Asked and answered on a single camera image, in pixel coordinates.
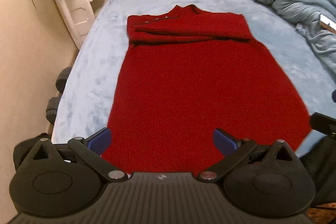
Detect red knit sweater dress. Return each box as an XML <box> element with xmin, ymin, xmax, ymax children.
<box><xmin>103</xmin><ymin>5</ymin><xmax>311</xmax><ymax>174</ymax></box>

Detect black dumbbell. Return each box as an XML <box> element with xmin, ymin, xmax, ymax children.
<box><xmin>55</xmin><ymin>67</ymin><xmax>72</xmax><ymax>94</ymax></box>
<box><xmin>46</xmin><ymin>96</ymin><xmax>61</xmax><ymax>125</ymax></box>

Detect smartphone on blanket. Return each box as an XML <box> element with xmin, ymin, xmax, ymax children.
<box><xmin>319</xmin><ymin>14</ymin><xmax>336</xmax><ymax>34</ymax></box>

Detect black trousers of person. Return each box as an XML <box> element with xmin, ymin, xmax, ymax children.
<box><xmin>300</xmin><ymin>136</ymin><xmax>336</xmax><ymax>206</ymax></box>

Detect light blue fleece bed sheet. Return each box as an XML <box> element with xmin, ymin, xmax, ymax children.
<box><xmin>52</xmin><ymin>0</ymin><xmax>335</xmax><ymax>156</ymax></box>

